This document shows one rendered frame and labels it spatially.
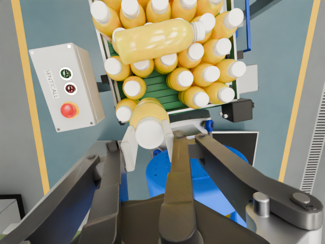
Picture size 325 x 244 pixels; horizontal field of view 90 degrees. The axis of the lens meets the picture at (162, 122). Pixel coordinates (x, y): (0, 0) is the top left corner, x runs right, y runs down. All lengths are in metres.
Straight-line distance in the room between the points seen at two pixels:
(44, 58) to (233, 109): 0.54
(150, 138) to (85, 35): 1.49
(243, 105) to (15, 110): 1.81
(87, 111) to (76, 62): 0.12
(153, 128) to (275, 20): 1.82
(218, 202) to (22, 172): 1.95
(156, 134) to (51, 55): 0.34
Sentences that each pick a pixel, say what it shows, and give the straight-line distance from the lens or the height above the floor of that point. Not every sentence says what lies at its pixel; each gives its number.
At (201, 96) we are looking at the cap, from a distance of 0.45.
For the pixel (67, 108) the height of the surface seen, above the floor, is 1.11.
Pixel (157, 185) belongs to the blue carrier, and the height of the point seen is 1.17.
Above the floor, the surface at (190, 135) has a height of 1.05.
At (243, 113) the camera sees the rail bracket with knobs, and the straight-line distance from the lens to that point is 0.61.
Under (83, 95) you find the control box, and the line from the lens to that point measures 0.45.
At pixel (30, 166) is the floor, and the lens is 2.06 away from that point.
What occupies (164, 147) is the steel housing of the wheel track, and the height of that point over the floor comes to 0.93.
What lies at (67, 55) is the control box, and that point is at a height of 1.10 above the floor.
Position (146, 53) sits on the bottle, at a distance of 0.38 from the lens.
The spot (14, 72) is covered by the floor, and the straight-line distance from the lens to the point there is 1.90.
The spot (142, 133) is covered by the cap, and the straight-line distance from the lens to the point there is 0.21.
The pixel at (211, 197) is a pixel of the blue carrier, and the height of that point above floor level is 1.23.
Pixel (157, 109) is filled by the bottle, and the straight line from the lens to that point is 0.25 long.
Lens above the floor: 1.52
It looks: 76 degrees down
